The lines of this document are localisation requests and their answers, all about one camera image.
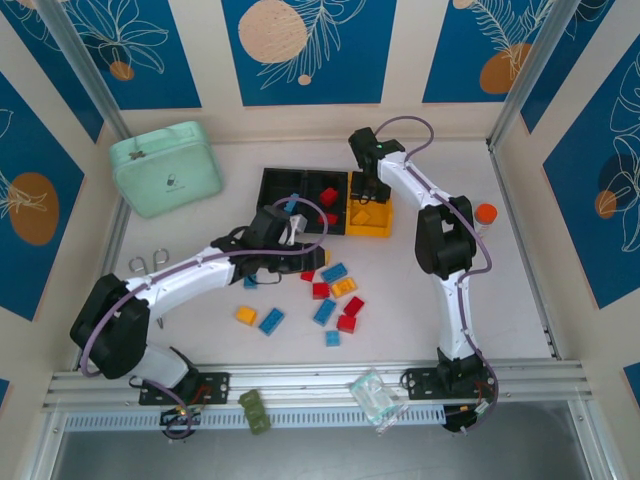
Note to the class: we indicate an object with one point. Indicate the aluminium upright post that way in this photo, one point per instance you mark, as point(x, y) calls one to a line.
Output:
point(525, 70)
point(85, 75)

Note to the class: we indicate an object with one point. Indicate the yellow plastic bin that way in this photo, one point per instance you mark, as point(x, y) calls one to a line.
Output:
point(380, 220)

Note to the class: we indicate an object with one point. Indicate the small blue lego brick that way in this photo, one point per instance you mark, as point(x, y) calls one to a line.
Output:
point(250, 283)
point(333, 339)

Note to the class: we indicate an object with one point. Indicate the metal scissors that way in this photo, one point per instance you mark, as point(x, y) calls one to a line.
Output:
point(161, 324)

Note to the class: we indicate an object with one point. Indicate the orange cap bottle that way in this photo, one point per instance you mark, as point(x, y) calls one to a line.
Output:
point(486, 215)

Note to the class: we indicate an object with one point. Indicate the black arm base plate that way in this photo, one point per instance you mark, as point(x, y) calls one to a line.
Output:
point(420, 385)
point(215, 387)

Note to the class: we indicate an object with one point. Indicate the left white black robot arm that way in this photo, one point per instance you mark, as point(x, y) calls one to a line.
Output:
point(190, 282)

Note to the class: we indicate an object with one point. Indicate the aluminium front rail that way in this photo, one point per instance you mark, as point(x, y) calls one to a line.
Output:
point(310, 380)

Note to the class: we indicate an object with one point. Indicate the aluminium side rail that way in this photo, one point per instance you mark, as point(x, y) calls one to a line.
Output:
point(500, 175)
point(117, 225)

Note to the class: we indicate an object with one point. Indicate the black plastic bin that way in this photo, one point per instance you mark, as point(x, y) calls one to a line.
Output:
point(311, 200)
point(275, 185)

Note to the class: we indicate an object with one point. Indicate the olive green block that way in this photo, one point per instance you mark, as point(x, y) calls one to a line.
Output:
point(255, 412)

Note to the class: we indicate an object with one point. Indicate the clear plastic bag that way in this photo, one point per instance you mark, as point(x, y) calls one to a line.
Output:
point(375, 400)

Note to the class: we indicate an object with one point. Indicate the small controller circuit board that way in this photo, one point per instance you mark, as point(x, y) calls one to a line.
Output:
point(470, 415)
point(181, 415)

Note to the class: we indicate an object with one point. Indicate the long blue lego brick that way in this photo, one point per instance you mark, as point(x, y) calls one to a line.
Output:
point(334, 273)
point(271, 321)
point(324, 312)
point(295, 198)

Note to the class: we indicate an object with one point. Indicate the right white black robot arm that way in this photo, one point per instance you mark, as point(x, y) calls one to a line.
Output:
point(447, 320)

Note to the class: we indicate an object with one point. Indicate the mint green carry case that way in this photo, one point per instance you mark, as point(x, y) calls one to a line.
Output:
point(165, 170)

